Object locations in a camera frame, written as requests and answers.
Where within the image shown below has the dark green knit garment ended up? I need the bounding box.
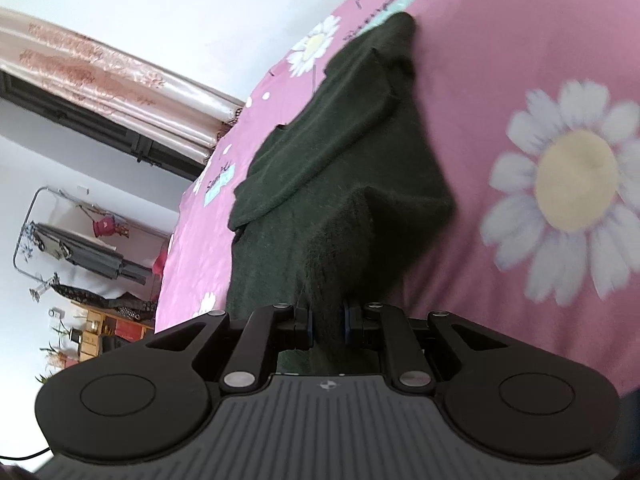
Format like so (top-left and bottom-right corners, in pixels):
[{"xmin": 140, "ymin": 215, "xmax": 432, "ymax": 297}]
[{"xmin": 226, "ymin": 13, "xmax": 454, "ymax": 373}]

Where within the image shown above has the metal clothes rack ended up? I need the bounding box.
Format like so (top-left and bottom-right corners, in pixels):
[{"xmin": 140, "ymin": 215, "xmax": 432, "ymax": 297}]
[{"xmin": 12, "ymin": 185, "xmax": 169, "ymax": 302}]

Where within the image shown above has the wooden drawer cabinet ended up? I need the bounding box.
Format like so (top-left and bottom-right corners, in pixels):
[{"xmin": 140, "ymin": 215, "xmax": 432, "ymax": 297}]
[{"xmin": 41, "ymin": 301, "xmax": 154, "ymax": 368}]

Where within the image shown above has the beige satin curtain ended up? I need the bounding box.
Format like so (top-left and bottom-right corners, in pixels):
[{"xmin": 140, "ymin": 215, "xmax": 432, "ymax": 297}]
[{"xmin": 1, "ymin": 9, "xmax": 243, "ymax": 164}]

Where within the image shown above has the pink floral bed sheet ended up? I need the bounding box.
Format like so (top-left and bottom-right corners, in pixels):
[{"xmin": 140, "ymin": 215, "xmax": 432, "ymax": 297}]
[{"xmin": 155, "ymin": 0, "xmax": 639, "ymax": 393}]

